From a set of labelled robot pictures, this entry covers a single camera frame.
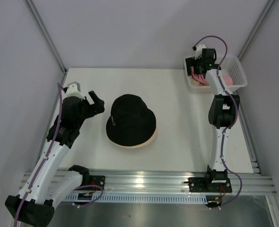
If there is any black bucket hat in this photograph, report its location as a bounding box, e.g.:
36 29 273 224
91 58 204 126
106 94 157 146

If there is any cream bucket hat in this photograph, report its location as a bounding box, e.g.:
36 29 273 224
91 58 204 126
112 127 158 149

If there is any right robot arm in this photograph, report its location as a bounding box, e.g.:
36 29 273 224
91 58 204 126
185 44 240 193

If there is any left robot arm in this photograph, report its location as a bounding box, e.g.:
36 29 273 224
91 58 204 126
5 88 105 227

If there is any beige hat in basket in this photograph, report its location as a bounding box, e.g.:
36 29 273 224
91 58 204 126
190 78 205 87

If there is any white plastic basket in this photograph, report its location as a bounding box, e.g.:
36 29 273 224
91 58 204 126
184 54 248 94

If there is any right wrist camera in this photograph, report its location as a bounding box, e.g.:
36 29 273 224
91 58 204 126
192 44 206 60

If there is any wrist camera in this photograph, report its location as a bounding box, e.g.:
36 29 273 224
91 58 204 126
65 81 85 100
192 44 206 60

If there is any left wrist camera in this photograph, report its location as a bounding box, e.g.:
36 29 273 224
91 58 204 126
65 81 85 100

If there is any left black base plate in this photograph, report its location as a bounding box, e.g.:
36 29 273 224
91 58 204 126
82 175 105 191

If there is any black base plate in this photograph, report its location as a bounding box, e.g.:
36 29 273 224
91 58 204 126
82 175 105 191
184 177 232 193

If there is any white slotted cable duct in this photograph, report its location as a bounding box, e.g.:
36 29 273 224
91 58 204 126
64 192 207 205

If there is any right aluminium frame post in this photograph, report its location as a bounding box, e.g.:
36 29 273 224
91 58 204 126
237 0 278 61

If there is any aluminium frame post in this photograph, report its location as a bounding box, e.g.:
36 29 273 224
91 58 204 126
24 0 67 75
237 0 278 61

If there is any left aluminium frame post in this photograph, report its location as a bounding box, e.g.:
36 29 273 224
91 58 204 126
24 0 67 75

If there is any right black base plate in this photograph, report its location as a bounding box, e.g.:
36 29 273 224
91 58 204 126
184 177 232 193

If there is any aluminium mounting rail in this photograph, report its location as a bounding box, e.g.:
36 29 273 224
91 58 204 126
20 166 279 196

